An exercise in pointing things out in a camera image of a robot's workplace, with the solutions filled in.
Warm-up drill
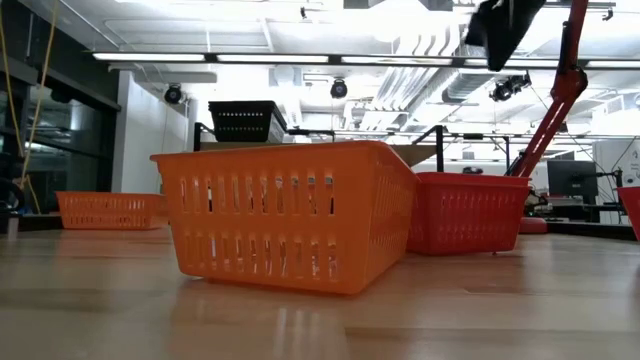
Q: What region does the red plastic basket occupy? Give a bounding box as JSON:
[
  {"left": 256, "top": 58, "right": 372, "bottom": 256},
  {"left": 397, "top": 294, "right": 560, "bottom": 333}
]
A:
[
  {"left": 405, "top": 171, "right": 532, "bottom": 257},
  {"left": 616, "top": 186, "right": 640, "bottom": 242}
]

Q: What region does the orange plastic basket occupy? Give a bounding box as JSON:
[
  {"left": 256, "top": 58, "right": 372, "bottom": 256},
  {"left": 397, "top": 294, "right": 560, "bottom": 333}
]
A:
[
  {"left": 54, "top": 190, "right": 169, "bottom": 231},
  {"left": 149, "top": 139, "right": 421, "bottom": 295}
]

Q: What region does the red desk lamp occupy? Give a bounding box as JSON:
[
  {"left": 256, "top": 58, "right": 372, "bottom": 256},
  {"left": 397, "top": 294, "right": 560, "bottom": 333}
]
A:
[{"left": 507, "top": 0, "right": 590, "bottom": 235}]

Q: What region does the black computer monitor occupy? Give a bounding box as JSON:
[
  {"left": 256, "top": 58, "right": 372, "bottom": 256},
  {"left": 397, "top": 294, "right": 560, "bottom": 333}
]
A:
[{"left": 546, "top": 159, "right": 599, "bottom": 200}]

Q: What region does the white cabinet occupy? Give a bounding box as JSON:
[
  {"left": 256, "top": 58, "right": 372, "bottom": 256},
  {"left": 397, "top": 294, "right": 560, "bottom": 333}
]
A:
[{"left": 592, "top": 139, "right": 640, "bottom": 226}]

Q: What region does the long ceiling light bar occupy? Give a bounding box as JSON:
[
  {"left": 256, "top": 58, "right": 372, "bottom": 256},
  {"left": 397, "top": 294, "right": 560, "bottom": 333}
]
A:
[{"left": 91, "top": 51, "right": 640, "bottom": 70}]

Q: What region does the silver ventilation duct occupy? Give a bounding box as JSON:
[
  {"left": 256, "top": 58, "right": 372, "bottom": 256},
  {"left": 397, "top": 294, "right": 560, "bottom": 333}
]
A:
[{"left": 442, "top": 39, "right": 501, "bottom": 105}]

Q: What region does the yellow cable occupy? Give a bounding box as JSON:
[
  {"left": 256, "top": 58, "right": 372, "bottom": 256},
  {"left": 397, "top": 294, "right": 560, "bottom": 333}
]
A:
[{"left": 0, "top": 0, "right": 60, "bottom": 214}]

